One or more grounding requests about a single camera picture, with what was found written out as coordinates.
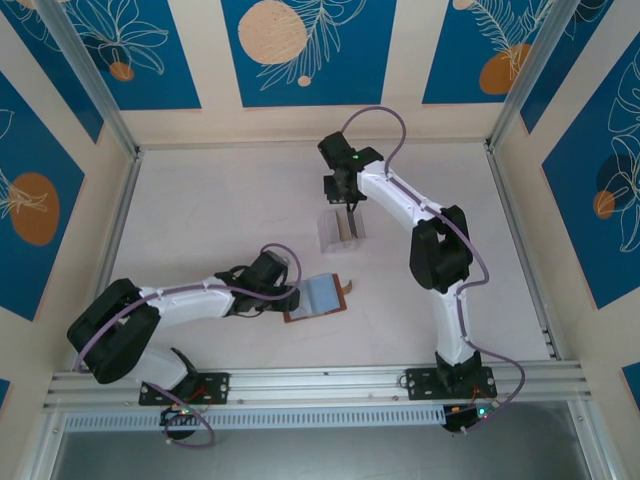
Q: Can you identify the brown leather card holder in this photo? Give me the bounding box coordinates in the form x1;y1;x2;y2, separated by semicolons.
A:
282;272;355;326

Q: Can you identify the aluminium table back rail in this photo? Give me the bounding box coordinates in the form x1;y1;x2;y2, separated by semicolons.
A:
134;139;494;151

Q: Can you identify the aluminium mounting rail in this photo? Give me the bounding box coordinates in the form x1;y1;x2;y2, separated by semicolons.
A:
42;360;596;414

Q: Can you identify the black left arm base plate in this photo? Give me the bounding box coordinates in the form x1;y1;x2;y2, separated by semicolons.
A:
138;372;231;406

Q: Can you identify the aluminium table side rail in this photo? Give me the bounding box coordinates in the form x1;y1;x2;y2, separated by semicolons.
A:
484;142;564;361
72;149;146;372

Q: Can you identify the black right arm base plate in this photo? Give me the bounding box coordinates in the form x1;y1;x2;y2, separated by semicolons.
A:
405;366;499;401

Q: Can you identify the clear acrylic card stand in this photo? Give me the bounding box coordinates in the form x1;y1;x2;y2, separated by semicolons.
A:
317;208;370;257

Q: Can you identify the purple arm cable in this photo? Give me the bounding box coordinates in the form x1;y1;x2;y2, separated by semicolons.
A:
74;243;302;447
343;106;526;434

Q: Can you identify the blue floral wall panel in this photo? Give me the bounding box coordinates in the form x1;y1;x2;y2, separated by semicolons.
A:
0;69;86;322
221;0;399;108
542;44;640;311
64;0;202;112
519;0;615;135
422;0;556;106
0;0;105;145

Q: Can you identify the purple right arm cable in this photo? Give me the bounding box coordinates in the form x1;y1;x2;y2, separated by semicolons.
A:
343;106;526;434

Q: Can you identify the aluminium frame post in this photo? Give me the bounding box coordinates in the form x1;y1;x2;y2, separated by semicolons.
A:
487;0;571;151
567;399;619;480
37;0;141;159
22;409;69;480

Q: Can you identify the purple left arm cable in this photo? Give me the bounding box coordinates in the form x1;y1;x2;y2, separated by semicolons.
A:
74;243;302;447

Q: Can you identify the grey slotted cable duct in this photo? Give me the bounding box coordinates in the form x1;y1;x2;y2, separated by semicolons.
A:
62;404;446;432

